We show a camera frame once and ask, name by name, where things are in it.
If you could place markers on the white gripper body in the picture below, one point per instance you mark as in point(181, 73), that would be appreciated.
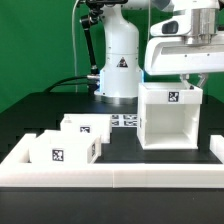
point(185, 44)

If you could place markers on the white drawer cabinet box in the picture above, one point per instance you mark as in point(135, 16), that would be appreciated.
point(168, 116)

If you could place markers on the white drawer with tag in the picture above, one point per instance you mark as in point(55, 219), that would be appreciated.
point(58, 147)
point(98, 124)

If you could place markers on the white front drawer with tag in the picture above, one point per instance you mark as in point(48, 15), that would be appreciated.
point(58, 147)

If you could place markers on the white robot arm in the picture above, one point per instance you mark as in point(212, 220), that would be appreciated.
point(118, 80)

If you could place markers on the printed marker sheet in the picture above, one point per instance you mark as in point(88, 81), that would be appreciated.
point(124, 120)

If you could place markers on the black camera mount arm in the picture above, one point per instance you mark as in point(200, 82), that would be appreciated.
point(90, 43)

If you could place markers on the white U-shaped fence wall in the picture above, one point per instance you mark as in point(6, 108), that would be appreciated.
point(16, 170)

